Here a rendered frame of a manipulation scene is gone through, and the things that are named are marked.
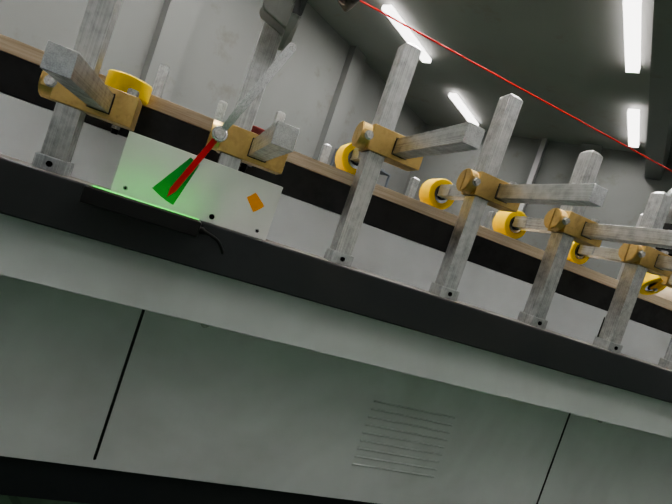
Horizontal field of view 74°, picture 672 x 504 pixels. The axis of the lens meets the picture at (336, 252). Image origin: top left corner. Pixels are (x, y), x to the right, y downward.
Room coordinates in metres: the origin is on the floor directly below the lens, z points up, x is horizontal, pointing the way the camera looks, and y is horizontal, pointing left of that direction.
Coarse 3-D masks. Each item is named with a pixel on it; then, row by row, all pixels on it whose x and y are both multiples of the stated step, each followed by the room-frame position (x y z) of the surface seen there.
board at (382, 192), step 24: (0, 48) 0.83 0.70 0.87; (24, 48) 0.84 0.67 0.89; (192, 120) 0.95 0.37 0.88; (312, 168) 1.04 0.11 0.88; (336, 168) 1.05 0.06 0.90; (384, 192) 1.10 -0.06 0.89; (432, 216) 1.15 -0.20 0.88; (456, 216) 1.17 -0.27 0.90; (504, 240) 1.23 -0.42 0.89; (576, 264) 1.31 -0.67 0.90
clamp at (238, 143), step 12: (216, 120) 0.76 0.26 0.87; (228, 132) 0.76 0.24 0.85; (240, 132) 0.76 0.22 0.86; (252, 132) 0.77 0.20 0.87; (216, 144) 0.76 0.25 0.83; (228, 144) 0.76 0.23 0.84; (240, 144) 0.77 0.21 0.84; (240, 156) 0.77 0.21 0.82; (264, 168) 0.79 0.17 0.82; (276, 168) 0.79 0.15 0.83
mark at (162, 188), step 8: (192, 160) 0.74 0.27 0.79; (184, 168) 0.74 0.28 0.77; (168, 176) 0.74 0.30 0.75; (176, 176) 0.74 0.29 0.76; (160, 184) 0.73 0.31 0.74; (168, 184) 0.74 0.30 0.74; (184, 184) 0.74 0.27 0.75; (160, 192) 0.73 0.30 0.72; (168, 192) 0.74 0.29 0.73; (176, 192) 0.74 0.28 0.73; (168, 200) 0.74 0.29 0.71
